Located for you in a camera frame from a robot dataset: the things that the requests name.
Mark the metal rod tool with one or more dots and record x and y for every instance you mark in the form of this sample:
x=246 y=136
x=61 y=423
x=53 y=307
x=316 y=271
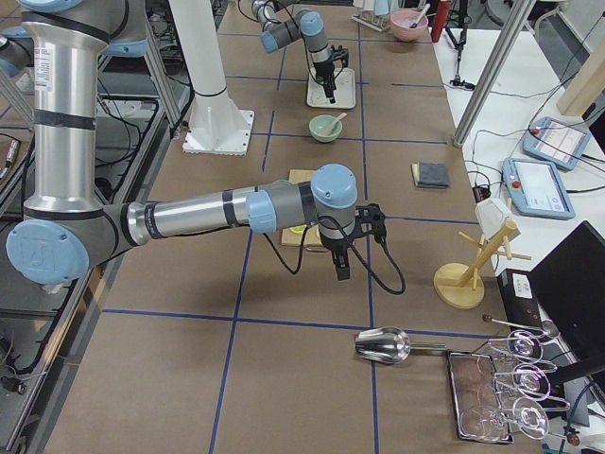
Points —
x=420 y=15

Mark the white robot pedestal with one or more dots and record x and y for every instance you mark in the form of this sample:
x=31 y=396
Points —
x=215 y=123

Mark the white ceramic spoon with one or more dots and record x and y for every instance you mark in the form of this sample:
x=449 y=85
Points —
x=335 y=121

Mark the long metal bar spoon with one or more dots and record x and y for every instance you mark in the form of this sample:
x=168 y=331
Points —
x=546 y=329

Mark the grey folded cloth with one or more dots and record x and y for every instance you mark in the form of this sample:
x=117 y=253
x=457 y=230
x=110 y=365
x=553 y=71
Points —
x=430 y=175

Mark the pink bowl with ice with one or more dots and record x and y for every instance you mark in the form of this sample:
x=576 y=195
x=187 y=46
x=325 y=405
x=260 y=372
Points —
x=405 y=25

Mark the metal scoop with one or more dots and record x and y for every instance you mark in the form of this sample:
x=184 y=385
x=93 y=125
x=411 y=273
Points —
x=392 y=345

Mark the red cylinder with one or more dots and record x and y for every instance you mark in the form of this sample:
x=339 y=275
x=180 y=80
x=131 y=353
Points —
x=440 y=20

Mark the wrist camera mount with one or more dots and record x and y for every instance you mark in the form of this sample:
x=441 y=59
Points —
x=340 y=54
x=370 y=221

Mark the black tripod stick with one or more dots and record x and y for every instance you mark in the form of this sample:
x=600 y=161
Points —
x=458 y=44

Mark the wooden cutting board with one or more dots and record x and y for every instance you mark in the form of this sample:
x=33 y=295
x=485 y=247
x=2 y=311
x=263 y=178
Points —
x=310 y=239

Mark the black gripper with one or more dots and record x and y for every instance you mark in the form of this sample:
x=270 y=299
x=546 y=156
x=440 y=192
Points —
x=325 y=72
x=335 y=246

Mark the black laptop monitor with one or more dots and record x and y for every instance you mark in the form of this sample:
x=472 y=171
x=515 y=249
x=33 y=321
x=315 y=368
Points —
x=569 y=285

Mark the lemon slice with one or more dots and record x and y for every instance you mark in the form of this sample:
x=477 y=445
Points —
x=297 y=230

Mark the wooden mug tree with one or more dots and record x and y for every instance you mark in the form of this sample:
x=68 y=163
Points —
x=461 y=286

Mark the teach pendant tablet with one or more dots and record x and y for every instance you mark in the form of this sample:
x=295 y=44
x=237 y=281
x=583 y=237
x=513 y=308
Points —
x=536 y=189
x=551 y=140

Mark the mint green bowl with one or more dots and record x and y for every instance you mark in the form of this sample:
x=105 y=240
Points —
x=317 y=127

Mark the white bear tray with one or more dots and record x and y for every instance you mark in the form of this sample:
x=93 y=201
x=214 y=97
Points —
x=344 y=95

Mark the wine glass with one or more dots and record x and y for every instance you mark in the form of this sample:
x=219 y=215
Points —
x=490 y=424
x=517 y=348
x=528 y=380

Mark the white wire cup rack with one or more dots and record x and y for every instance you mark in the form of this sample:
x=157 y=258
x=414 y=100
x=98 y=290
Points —
x=372 y=13

